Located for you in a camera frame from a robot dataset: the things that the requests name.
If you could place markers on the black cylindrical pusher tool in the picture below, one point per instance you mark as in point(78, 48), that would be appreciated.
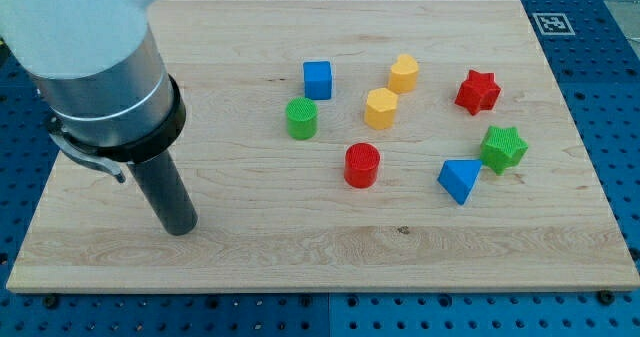
point(162, 185)

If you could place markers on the red cylinder block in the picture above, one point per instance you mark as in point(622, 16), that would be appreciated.
point(362, 161)

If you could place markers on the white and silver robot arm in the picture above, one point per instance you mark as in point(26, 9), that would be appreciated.
point(97, 65)

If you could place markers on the yellow hexagon block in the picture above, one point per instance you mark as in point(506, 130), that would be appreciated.
point(381, 107)

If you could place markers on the red star block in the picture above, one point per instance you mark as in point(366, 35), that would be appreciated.
point(478, 92)

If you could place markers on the light wooden board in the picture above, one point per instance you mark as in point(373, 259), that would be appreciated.
point(276, 214)

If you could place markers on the green cylinder block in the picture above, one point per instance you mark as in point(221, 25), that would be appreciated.
point(301, 118)

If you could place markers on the white fiducial marker tag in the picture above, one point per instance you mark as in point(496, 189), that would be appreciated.
point(553, 24)

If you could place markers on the blue triangle block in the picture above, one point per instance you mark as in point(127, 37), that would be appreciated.
point(458, 178)

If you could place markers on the green star block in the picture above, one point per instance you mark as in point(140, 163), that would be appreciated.
point(502, 148)

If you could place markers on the yellow heart block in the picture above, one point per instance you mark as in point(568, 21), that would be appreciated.
point(403, 74)

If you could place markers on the grey cable clip bracket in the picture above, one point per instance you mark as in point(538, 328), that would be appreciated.
point(55, 130)

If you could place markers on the blue cube block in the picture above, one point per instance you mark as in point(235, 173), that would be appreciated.
point(318, 80)

